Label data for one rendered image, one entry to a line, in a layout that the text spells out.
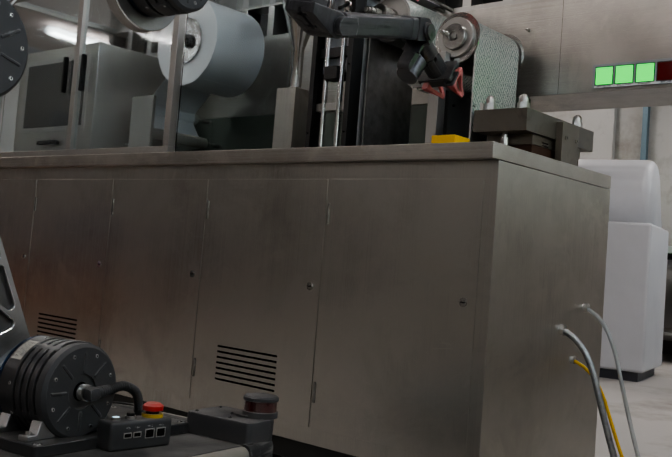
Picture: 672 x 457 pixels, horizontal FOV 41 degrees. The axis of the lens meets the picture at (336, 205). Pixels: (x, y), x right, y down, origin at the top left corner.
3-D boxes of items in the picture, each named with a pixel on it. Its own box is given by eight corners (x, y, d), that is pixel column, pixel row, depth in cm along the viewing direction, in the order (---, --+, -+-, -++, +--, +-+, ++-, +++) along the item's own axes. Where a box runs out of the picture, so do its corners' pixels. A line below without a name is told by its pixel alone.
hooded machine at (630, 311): (641, 383, 541) (654, 152, 550) (535, 369, 577) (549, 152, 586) (667, 375, 602) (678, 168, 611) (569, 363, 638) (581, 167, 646)
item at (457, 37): (458, 52, 249) (438, 45, 254) (462, 54, 251) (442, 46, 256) (468, 26, 248) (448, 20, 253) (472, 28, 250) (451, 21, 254)
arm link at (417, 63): (432, 19, 221) (402, 16, 226) (412, 53, 217) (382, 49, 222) (445, 53, 230) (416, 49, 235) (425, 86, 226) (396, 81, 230)
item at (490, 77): (469, 117, 248) (474, 52, 249) (512, 131, 266) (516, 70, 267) (471, 117, 247) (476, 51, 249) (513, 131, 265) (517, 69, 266)
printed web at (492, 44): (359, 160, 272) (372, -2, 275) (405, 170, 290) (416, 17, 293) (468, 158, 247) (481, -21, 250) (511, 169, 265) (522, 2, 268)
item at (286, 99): (259, 165, 305) (273, 1, 308) (288, 170, 315) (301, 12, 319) (289, 164, 296) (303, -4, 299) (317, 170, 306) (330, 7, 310)
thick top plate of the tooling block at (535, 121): (473, 132, 241) (474, 110, 242) (542, 153, 272) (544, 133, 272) (526, 129, 231) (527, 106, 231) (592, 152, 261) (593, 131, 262)
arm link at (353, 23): (341, 12, 189) (300, 7, 195) (339, 40, 190) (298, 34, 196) (440, 18, 223) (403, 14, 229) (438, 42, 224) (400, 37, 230)
